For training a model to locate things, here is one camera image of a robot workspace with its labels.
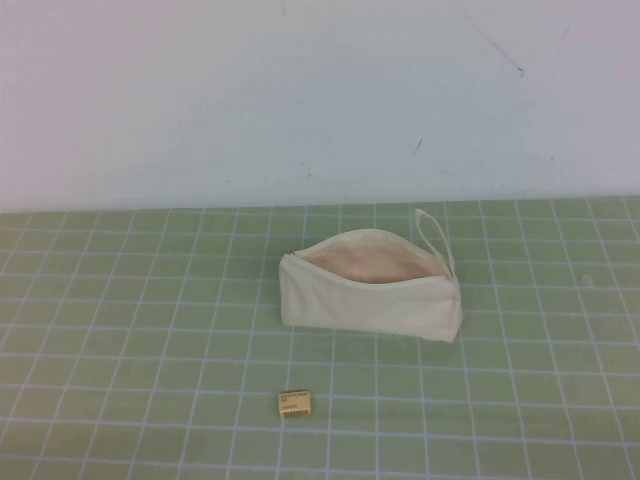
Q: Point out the small beige eraser with label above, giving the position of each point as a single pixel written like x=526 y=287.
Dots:
x=295 y=404

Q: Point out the cream fabric pencil case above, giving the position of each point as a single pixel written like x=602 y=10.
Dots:
x=360 y=310

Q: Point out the green grid cutting mat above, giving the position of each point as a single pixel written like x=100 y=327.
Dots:
x=150 y=350

